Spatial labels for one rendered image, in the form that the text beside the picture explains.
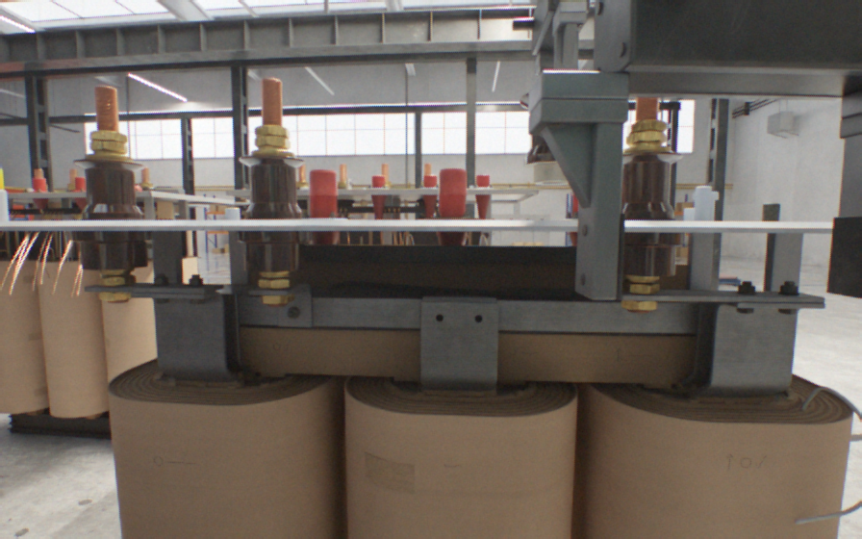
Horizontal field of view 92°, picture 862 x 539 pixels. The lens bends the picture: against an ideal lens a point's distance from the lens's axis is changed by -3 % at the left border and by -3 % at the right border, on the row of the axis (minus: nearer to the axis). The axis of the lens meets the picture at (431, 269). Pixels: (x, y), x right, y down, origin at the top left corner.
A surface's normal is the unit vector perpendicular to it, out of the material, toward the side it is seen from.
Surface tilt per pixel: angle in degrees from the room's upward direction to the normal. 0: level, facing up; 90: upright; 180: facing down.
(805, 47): 90
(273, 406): 90
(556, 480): 90
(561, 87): 90
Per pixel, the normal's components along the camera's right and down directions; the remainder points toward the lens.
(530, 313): -0.08, 0.10
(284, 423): 0.61, 0.08
